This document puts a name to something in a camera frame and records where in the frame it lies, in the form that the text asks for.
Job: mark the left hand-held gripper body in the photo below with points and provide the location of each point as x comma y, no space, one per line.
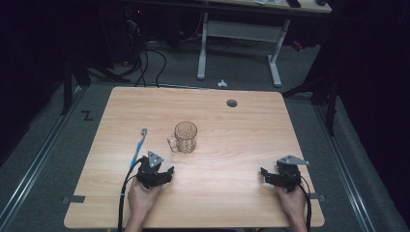
146,174

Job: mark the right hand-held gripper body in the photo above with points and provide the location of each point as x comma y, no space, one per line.
290,175

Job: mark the blue toothbrush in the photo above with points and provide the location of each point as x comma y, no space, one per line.
138,149

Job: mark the clear glass mug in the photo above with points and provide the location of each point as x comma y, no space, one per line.
185,138

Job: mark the person's left hand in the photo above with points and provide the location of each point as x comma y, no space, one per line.
141,199

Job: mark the person's right hand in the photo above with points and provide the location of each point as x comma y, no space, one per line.
293,203

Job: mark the grey tape strip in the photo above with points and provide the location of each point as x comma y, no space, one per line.
319,197
75,199

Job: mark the black metal stand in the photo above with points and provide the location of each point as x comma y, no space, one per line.
332,106
67,87

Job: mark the white paper scrap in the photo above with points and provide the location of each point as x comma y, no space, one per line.
222,84

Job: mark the small red object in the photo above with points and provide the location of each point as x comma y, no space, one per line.
297,45

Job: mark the white-legged wooden desk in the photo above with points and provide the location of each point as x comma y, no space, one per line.
241,30

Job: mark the dark equipment with red light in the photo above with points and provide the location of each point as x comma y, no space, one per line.
135,19

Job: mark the black object on desk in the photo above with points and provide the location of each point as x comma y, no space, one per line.
293,3

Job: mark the metal floor rail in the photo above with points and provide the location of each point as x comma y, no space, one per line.
38,159
345,170

